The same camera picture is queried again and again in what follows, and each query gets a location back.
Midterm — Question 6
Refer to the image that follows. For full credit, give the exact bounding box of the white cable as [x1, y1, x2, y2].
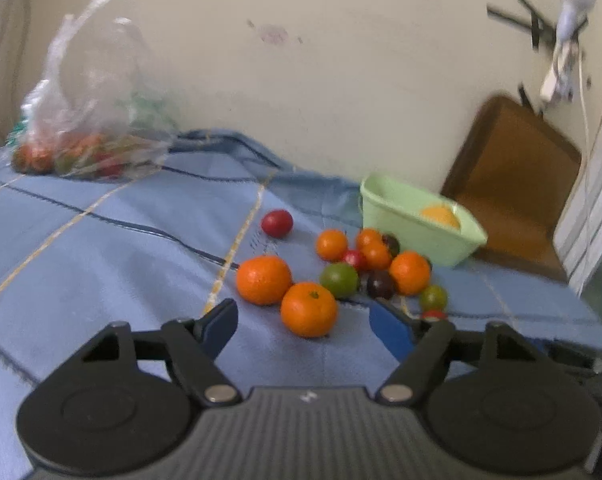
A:
[576, 45, 596, 281]

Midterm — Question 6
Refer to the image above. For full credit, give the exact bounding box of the blue checked blanket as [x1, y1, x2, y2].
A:
[0, 129, 602, 480]

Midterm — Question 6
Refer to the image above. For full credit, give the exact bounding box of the pile of bagged tomatoes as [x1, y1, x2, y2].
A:
[12, 132, 147, 178]

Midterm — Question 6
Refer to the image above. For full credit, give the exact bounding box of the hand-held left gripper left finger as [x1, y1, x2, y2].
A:
[81, 298, 242, 407]

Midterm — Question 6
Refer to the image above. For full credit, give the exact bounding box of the black wall bracket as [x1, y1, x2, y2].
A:
[486, 0, 556, 52]

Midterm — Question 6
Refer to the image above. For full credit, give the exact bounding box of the light green plastic basket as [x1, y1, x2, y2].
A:
[360, 172, 488, 267]

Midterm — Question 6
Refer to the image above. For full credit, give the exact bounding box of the orange mandarin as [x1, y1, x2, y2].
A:
[236, 255, 293, 307]
[389, 251, 433, 296]
[280, 281, 339, 339]

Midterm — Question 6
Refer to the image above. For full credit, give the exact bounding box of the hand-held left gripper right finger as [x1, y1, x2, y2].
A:
[368, 300, 552, 407]

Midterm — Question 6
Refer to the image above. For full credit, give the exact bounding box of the white power strip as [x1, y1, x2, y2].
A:
[540, 40, 582, 103]

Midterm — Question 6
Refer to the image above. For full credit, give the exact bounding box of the large yellow citrus fruit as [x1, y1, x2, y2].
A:
[420, 204, 462, 232]

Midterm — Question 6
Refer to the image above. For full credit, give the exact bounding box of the clear plastic bag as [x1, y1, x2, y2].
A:
[8, 0, 181, 181]

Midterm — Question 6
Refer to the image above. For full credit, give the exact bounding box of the green tomato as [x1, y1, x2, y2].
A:
[320, 262, 360, 298]
[419, 284, 449, 312]

